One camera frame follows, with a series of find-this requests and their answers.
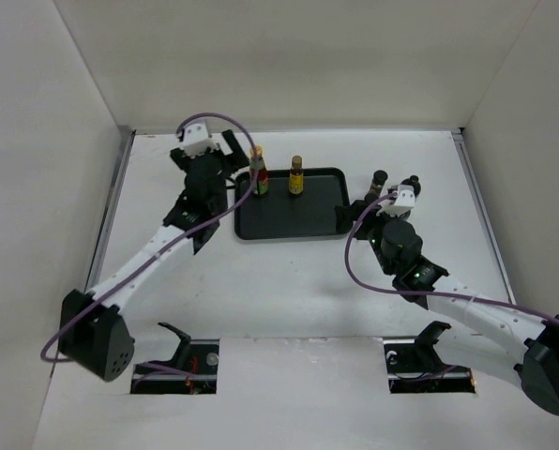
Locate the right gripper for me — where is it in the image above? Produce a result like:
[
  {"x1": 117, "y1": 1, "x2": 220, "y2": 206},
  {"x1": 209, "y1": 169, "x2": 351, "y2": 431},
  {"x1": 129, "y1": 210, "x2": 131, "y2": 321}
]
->
[{"x1": 336, "y1": 200, "x2": 403, "y2": 276}]

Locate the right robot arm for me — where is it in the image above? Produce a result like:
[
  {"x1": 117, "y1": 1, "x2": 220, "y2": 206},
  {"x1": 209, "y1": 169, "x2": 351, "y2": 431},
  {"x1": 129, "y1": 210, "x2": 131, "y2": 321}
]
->
[{"x1": 335, "y1": 194, "x2": 559, "y2": 416}]

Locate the small yellow label bottle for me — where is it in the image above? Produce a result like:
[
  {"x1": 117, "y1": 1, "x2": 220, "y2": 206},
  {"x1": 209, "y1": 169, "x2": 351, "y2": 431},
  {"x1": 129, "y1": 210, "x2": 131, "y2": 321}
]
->
[{"x1": 288, "y1": 156, "x2": 304, "y2": 197}]

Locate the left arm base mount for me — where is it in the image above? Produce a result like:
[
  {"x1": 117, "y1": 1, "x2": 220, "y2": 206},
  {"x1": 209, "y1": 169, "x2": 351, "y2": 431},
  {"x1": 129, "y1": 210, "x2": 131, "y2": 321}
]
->
[{"x1": 129, "y1": 322, "x2": 220, "y2": 396}]

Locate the far black cap spice jar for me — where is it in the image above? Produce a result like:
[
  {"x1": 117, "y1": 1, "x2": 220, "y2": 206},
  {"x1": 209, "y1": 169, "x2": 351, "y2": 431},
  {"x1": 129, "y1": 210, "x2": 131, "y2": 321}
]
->
[{"x1": 368, "y1": 170, "x2": 388, "y2": 197}]

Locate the black plastic tray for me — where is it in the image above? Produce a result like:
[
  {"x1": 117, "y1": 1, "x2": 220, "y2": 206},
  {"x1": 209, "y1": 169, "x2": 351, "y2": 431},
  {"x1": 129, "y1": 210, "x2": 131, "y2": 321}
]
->
[{"x1": 234, "y1": 168, "x2": 350, "y2": 241}]

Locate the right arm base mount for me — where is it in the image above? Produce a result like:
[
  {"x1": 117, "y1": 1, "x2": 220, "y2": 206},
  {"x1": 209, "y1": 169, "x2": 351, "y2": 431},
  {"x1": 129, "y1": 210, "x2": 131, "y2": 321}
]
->
[{"x1": 383, "y1": 322, "x2": 476, "y2": 394}]

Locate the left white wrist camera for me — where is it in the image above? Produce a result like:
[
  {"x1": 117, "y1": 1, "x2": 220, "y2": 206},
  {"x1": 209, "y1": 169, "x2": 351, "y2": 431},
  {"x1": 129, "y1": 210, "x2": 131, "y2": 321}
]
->
[{"x1": 175, "y1": 119, "x2": 215, "y2": 158}]

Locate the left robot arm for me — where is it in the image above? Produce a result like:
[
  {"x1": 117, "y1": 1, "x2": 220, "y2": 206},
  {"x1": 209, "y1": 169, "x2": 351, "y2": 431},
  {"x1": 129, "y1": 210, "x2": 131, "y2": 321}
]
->
[{"x1": 56, "y1": 122, "x2": 249, "y2": 382}]

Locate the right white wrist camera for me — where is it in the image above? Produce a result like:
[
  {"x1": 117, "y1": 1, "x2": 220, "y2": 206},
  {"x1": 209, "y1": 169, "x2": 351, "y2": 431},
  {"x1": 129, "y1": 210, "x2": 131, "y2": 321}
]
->
[{"x1": 384, "y1": 184, "x2": 416, "y2": 218}]

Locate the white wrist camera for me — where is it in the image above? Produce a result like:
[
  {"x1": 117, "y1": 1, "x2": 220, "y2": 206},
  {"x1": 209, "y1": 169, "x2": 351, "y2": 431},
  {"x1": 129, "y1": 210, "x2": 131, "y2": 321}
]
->
[
  {"x1": 384, "y1": 184, "x2": 416, "y2": 218},
  {"x1": 175, "y1": 119, "x2": 215, "y2": 158}
]

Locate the red chili sauce bottle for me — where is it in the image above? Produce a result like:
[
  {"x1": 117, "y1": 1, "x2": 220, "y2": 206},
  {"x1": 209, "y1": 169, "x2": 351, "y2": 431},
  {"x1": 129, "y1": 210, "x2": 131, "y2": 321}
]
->
[{"x1": 249, "y1": 145, "x2": 269, "y2": 197}]

